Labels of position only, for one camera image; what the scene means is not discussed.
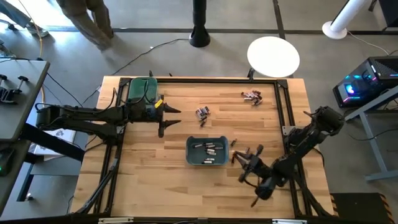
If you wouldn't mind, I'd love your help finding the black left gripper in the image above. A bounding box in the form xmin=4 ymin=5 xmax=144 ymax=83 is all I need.
xmin=126 ymin=98 xmax=182 ymax=139

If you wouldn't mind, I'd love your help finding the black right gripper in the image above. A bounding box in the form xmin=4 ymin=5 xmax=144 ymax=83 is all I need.
xmin=235 ymin=144 xmax=266 ymax=184

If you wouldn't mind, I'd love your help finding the green plastic bin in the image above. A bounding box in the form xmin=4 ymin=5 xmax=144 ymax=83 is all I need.
xmin=127 ymin=77 xmax=160 ymax=105

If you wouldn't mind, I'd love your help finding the blue plastic bin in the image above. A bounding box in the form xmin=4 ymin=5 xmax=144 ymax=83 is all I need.
xmin=185 ymin=135 xmax=230 ymax=166

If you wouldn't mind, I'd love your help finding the black pole with base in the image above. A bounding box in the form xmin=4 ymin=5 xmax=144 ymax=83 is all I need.
xmin=188 ymin=0 xmax=211 ymax=49

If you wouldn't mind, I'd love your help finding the white round stool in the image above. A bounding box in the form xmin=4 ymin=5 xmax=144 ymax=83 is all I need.
xmin=246 ymin=35 xmax=301 ymax=78

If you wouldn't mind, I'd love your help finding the white box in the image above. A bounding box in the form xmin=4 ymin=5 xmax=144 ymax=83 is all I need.
xmin=30 ymin=128 xmax=78 ymax=162

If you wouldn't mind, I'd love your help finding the black mat with hazard stripes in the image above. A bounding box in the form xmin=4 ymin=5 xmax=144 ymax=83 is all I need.
xmin=328 ymin=192 xmax=396 ymax=224

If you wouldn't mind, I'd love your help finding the grey metal desk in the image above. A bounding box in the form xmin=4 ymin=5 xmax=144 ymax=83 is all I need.
xmin=343 ymin=85 xmax=398 ymax=183

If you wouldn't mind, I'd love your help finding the black computer with coloured lights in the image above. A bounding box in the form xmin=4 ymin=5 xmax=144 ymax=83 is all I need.
xmin=331 ymin=55 xmax=398 ymax=109

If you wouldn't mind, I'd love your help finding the black clamp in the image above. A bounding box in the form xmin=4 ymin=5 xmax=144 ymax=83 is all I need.
xmin=12 ymin=75 xmax=30 ymax=94
xmin=0 ymin=73 xmax=15 ymax=103

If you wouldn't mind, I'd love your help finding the grey side table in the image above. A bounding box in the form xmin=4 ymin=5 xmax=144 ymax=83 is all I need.
xmin=0 ymin=58 xmax=51 ymax=144

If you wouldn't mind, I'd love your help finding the white pole with round base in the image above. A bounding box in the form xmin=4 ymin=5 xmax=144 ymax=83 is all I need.
xmin=321 ymin=0 xmax=371 ymax=40

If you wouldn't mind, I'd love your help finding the black device with green light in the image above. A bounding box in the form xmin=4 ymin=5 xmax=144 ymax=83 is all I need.
xmin=0 ymin=146 xmax=16 ymax=177

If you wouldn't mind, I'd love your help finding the black cabinet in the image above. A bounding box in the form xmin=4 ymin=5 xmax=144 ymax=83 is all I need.
xmin=377 ymin=0 xmax=398 ymax=29

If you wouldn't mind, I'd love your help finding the black aluminium table frame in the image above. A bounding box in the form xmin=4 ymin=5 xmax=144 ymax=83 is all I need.
xmin=74 ymin=76 xmax=335 ymax=224

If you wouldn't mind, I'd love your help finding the black floor cable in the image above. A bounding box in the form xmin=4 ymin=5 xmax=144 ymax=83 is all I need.
xmin=347 ymin=126 xmax=398 ymax=141
xmin=108 ymin=37 xmax=191 ymax=77
xmin=45 ymin=72 xmax=84 ymax=108

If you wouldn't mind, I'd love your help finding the silver metal bracket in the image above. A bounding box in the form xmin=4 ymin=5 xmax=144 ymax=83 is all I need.
xmin=98 ymin=217 xmax=135 ymax=224
xmin=271 ymin=218 xmax=308 ymax=224

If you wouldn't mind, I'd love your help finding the yellow floor cable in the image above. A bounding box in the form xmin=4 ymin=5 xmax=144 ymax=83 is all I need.
xmin=17 ymin=0 xmax=47 ymax=105

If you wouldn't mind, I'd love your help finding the white floor cable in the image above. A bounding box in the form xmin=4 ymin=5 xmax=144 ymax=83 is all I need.
xmin=346 ymin=30 xmax=398 ymax=57

